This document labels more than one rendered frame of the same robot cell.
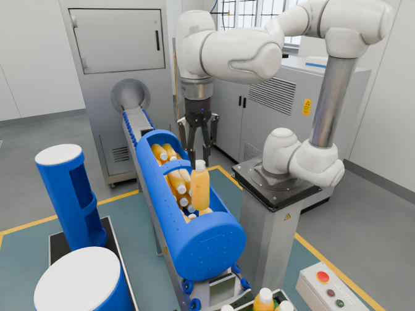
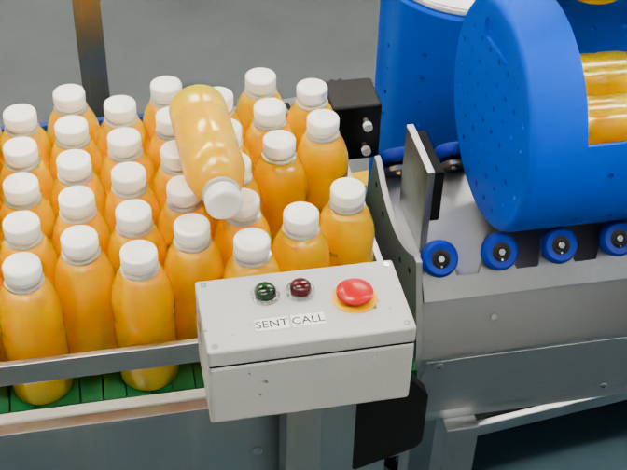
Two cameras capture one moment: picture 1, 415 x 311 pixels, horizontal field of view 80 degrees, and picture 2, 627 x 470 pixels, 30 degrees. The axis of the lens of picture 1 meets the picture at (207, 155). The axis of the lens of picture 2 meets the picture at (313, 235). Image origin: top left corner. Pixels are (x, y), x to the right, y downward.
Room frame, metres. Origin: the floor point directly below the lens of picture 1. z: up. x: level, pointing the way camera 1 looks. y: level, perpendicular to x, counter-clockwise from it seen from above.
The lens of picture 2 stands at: (0.61, -1.20, 1.88)
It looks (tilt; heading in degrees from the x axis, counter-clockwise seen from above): 41 degrees down; 101
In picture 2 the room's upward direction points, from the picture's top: 2 degrees clockwise
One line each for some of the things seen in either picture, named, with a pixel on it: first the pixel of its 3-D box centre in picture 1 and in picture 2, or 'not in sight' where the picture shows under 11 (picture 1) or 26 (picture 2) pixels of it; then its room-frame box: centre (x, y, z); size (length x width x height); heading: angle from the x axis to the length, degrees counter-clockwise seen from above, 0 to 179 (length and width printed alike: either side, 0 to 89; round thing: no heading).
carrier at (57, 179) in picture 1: (76, 204); not in sight; (1.46, 1.01, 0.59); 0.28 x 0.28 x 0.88
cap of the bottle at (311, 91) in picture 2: not in sight; (312, 91); (0.38, 0.00, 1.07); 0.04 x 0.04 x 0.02
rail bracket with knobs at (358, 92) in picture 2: not in sight; (350, 125); (0.41, 0.12, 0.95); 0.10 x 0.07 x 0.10; 113
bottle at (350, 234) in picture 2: (262, 310); (343, 254); (0.46, -0.19, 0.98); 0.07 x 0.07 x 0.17
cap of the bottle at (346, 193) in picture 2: (265, 295); (347, 193); (0.46, -0.19, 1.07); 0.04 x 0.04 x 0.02
